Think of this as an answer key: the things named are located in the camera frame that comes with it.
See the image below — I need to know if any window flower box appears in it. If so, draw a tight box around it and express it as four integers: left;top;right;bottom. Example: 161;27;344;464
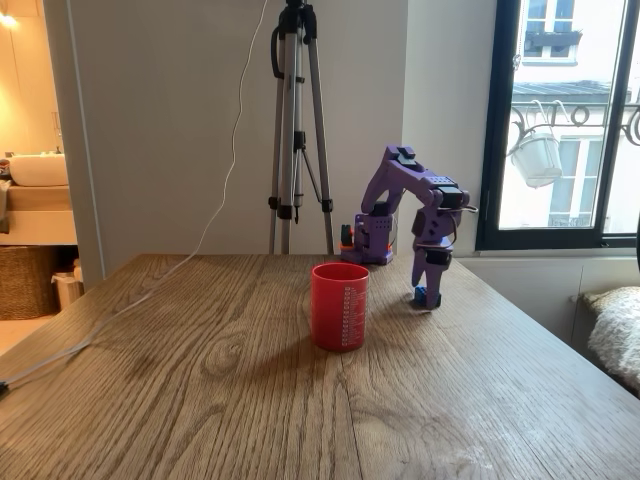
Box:
524;28;584;52

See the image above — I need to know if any black iron balcony railing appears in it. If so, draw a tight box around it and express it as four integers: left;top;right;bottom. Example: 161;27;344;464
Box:
510;98;640;147

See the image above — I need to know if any window blind chain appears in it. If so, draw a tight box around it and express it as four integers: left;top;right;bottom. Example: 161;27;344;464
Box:
513;0;525;69

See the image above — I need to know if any white wash basin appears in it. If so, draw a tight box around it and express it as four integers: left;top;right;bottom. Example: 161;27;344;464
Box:
9;152;69;188

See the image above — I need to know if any white cable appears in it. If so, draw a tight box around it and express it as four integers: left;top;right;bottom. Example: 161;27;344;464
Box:
0;0;269;397

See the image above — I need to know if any white waste bin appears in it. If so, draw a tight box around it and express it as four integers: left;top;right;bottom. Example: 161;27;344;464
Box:
51;271;86;312

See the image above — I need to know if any white hanging planter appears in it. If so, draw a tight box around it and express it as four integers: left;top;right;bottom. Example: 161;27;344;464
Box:
506;130;564;190

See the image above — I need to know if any wooden vanity counter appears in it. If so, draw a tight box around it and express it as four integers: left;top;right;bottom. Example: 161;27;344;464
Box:
0;184;79;247

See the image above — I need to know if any woven wicker basket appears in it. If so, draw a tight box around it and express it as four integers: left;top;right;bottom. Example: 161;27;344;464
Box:
0;244;60;322

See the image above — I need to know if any dark window frame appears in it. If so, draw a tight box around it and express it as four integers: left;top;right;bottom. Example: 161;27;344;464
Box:
474;0;640;252

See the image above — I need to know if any blue toy block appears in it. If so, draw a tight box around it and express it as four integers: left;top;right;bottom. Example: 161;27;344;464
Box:
412;285;444;309

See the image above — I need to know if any red cup white print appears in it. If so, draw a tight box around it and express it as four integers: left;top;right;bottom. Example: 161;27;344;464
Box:
310;263;371;353

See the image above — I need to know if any silver camera tripod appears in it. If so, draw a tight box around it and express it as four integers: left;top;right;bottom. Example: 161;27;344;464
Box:
267;0;336;255

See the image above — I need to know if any cream fur cushion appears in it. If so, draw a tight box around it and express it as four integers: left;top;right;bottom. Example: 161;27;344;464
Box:
578;285;640;392

